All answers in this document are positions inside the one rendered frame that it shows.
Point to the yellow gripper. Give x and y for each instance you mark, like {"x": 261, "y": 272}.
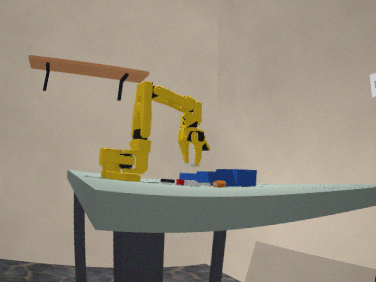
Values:
{"x": 197, "y": 137}

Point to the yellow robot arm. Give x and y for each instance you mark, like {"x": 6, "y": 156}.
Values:
{"x": 115, "y": 159}

